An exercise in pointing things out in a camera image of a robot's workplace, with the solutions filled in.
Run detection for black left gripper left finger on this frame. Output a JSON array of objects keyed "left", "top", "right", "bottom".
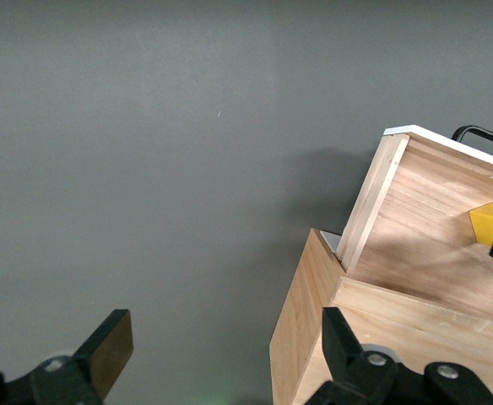
[{"left": 0, "top": 309, "right": 134, "bottom": 405}]

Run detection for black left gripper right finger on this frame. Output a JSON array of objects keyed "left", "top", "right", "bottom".
[{"left": 305, "top": 306, "right": 493, "bottom": 405}]

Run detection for yellow cube block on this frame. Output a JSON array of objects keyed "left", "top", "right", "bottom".
[{"left": 469, "top": 199, "right": 493, "bottom": 248}]

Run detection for black metal drawer handle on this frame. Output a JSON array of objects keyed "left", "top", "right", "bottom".
[{"left": 450, "top": 122, "right": 493, "bottom": 152}]

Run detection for wooden drawer cabinet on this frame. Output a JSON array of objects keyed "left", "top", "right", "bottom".
[{"left": 268, "top": 227, "right": 493, "bottom": 405}]

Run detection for grey table mat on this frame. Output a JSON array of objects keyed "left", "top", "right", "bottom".
[{"left": 0, "top": 0, "right": 493, "bottom": 405}]

